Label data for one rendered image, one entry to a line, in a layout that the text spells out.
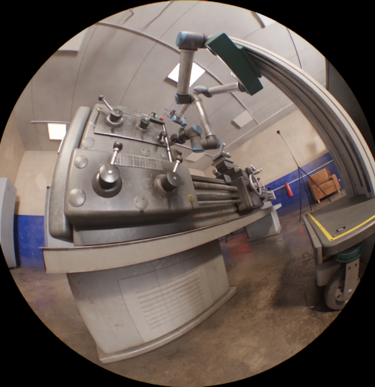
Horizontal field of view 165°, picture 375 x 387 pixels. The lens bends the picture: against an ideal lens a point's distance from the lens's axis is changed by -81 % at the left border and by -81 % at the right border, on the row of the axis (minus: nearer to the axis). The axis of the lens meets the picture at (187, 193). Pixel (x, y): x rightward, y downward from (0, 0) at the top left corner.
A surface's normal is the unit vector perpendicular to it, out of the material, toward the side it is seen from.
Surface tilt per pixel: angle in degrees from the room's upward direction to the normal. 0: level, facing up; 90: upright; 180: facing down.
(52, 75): 180
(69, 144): 90
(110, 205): 90
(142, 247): 90
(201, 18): 180
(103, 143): 90
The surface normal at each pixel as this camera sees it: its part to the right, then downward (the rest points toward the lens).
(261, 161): -0.75, -0.02
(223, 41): 0.24, 0.93
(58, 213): 0.62, -0.37
